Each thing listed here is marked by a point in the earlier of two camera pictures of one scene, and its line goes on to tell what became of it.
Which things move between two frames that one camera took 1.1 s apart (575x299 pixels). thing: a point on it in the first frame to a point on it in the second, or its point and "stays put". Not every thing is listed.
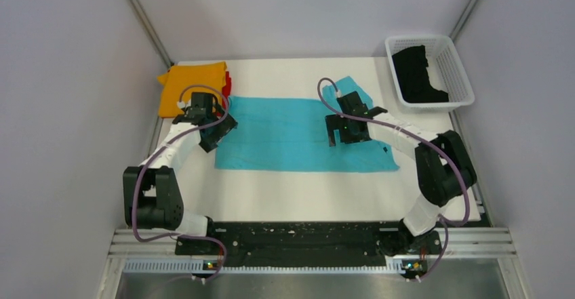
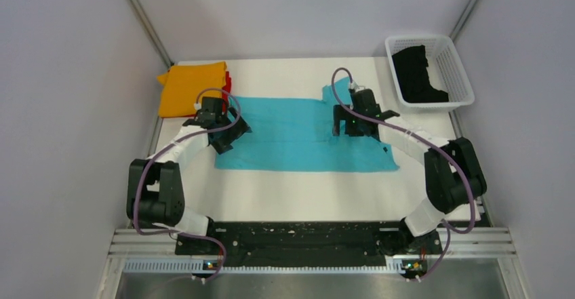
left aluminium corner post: (144, 19) stays put
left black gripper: (209, 142) to (236, 130)
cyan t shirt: (291, 133) stays put
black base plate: (309, 245) stays put
